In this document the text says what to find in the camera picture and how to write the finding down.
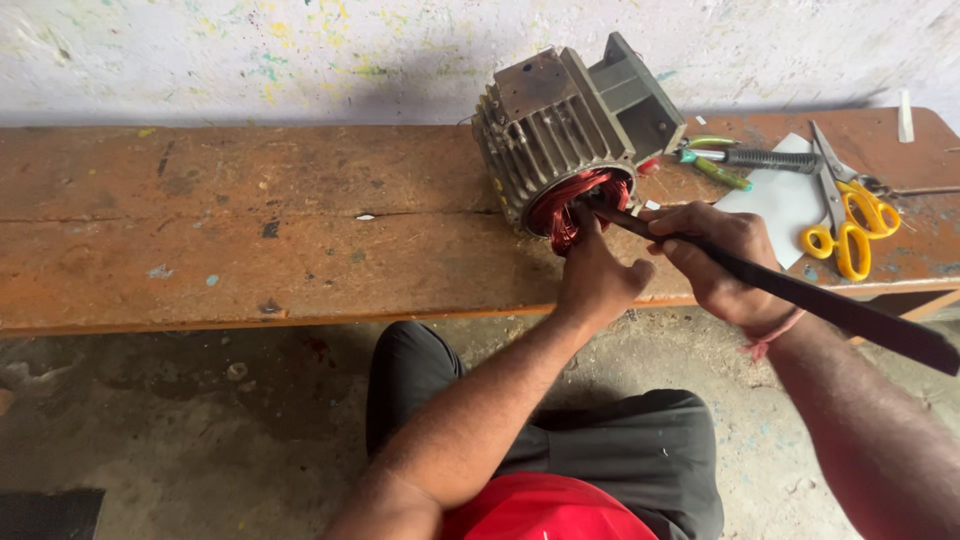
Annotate person's right hand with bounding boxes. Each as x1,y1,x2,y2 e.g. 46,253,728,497
637,200,798,340

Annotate person's left hand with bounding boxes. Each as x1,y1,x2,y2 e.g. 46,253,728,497
555,202,658,333

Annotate red copper wire winding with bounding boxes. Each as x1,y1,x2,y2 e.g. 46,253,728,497
525,168,636,258

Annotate long black bar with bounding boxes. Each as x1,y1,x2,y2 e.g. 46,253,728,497
583,196,960,378

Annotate white paper sheet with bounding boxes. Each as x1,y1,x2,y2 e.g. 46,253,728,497
711,132,835,271

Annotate red thread wristband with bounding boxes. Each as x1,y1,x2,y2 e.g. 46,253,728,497
738,306,808,363

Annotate grey finned motor housing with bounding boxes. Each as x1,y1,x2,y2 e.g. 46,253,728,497
470,30,688,243

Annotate person's black trousers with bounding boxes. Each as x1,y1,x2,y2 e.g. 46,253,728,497
364,320,726,540

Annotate thin metal rod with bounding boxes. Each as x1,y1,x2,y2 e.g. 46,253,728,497
861,174,960,201

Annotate narrow white paper strip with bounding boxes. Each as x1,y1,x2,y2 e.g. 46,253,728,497
897,89,917,144

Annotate worn orange wooden bench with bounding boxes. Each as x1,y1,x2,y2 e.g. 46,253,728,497
0,106,960,340

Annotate dark flat mat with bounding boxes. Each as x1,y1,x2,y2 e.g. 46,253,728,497
0,488,107,540

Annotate green handled pliers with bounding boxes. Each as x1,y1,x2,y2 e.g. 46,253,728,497
674,134,754,193

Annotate black handled screwdriver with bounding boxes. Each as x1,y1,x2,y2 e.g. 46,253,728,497
685,147,827,176

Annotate yellow handled scissors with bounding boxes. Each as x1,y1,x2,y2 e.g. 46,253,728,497
798,120,903,283

